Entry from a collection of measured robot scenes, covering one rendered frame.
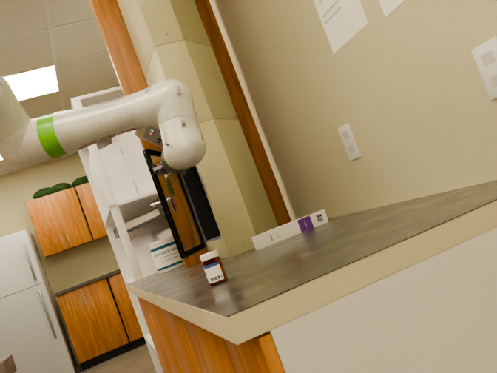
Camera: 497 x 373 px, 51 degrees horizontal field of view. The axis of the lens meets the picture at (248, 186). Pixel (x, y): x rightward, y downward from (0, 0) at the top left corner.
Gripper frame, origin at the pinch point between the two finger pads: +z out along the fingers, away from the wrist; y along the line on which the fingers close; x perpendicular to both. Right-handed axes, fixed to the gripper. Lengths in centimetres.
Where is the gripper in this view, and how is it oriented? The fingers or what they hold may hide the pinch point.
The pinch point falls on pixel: (167, 171)
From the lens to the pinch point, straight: 171.5
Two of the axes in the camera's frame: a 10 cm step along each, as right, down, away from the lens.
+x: 3.4, 9.4, -0.5
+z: -2.8, 1.5, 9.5
